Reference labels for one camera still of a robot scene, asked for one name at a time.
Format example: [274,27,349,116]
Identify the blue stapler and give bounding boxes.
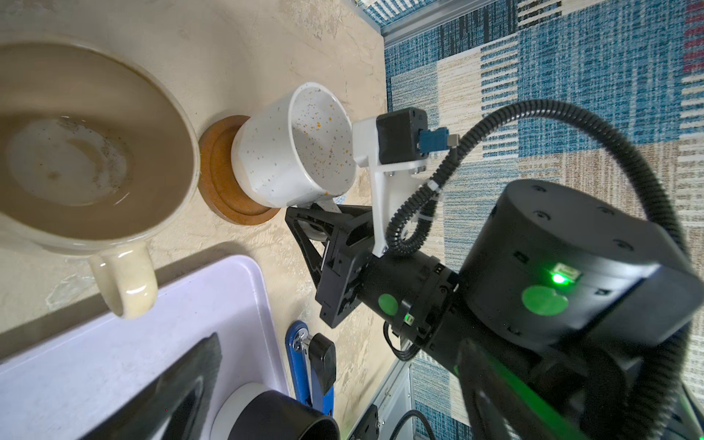
[285,321,337,416]

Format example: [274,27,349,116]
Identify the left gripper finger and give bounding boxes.
[84,333,222,439]

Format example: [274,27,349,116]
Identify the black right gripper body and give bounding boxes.
[315,205,385,328]

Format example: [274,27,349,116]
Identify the black ceramic mug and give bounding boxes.
[210,382,340,440]

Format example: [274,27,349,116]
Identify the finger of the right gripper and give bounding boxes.
[285,205,336,286]

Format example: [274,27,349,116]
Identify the white ceramic mug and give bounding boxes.
[231,82,357,208]

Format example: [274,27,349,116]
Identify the brown round coaster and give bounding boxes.
[198,115,280,226]

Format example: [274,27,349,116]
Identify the lilac plastic tray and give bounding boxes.
[1,256,287,439]

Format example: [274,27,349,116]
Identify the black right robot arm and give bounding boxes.
[285,99,703,439]

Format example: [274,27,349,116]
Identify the beige ceramic mug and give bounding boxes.
[1,35,200,319]

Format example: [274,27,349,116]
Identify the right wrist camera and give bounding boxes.
[352,107,460,258]

